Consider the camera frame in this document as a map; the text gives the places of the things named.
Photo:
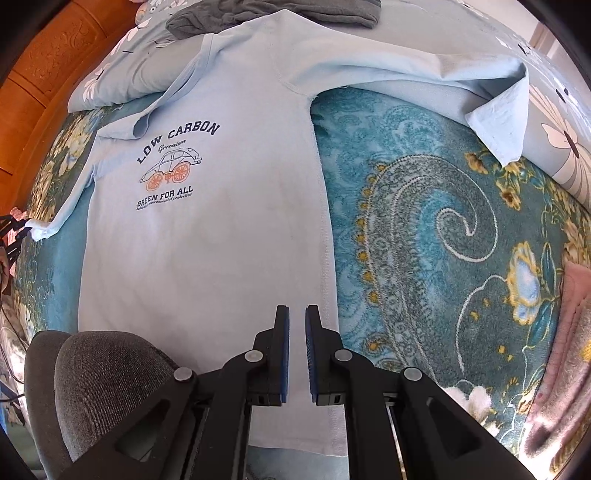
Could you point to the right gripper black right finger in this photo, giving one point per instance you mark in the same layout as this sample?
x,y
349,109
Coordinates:
x,y
400,425

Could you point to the dark grey folded garment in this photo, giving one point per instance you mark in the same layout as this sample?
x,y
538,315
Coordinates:
x,y
277,11

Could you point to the pink knitted cloth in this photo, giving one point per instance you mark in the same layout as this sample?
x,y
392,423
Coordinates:
x,y
563,399

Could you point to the light blue printed t-shirt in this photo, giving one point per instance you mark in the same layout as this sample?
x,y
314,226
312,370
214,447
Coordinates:
x,y
209,207

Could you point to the orange wooden headboard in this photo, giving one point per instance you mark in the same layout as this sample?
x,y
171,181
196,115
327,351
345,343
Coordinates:
x,y
47,47

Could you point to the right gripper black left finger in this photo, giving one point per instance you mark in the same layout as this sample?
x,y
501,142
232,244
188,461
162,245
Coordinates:
x,y
196,426

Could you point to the teal floral plush blanket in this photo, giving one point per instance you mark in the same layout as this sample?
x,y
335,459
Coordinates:
x,y
442,255

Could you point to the light blue daisy quilt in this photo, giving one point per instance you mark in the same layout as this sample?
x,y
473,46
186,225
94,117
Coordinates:
x,y
167,34

